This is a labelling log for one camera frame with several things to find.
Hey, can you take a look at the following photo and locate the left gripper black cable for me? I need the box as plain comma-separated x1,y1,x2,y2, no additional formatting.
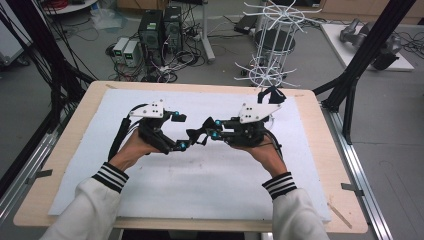
106,102,150,163

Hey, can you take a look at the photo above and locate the grey table leg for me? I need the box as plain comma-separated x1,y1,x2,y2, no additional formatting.
199,0,217,65

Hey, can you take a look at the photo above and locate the grey metal bracket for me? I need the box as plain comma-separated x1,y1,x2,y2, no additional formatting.
340,182,365,197
25,168,54,185

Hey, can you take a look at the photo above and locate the white foam board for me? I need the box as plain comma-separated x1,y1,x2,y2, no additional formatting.
47,87,333,224

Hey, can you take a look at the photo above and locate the clear plastic bag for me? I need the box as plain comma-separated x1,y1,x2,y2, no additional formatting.
89,7,128,32

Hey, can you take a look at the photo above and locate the person's left hand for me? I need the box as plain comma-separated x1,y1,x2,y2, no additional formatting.
108,128,162,173

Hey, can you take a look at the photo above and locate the grey robot part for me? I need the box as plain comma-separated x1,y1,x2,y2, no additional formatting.
339,17,403,71

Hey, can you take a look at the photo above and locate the large black computer tower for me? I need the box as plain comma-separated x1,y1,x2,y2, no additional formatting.
137,9,165,67

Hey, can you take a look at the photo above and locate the white wire display rack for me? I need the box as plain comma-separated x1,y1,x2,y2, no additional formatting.
233,0,323,132

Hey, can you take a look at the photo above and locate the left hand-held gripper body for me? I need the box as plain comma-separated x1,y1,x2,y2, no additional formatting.
128,98,175,156

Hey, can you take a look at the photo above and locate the black round stool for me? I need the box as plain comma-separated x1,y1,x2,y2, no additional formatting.
254,28,297,68

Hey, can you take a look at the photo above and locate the white floor board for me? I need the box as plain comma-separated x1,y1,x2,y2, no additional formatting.
319,22,416,73

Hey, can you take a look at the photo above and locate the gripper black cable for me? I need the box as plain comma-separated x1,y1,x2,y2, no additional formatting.
106,102,150,163
263,127,285,158

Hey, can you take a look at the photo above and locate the round white table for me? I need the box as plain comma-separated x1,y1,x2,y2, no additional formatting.
42,0,100,16

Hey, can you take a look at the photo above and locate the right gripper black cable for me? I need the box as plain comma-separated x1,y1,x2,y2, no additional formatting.
263,127,285,158

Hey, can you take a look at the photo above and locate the person's right hand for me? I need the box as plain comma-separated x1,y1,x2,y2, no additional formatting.
232,142,288,179

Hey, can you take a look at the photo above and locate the black frame post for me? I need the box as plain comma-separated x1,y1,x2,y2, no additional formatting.
312,0,418,146
5,0,96,135

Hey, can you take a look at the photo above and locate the white power supply unit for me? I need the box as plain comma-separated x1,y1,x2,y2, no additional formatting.
112,36,131,63
122,40,142,68

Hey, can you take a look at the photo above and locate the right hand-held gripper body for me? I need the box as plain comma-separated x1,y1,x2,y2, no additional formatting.
223,102,283,149

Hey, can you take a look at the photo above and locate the aluminium rail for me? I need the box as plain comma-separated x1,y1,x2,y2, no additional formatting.
320,102,395,240
0,125,69,228

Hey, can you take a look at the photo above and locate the wooden table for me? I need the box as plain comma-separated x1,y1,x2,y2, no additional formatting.
13,80,369,235

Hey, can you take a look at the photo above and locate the small black computer tower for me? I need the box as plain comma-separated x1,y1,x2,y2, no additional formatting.
162,5,184,55

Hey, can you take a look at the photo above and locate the flat black box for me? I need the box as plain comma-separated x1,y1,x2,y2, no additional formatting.
233,14,260,35

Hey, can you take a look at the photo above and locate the thin wooden stick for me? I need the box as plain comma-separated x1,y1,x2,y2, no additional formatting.
326,202,354,230

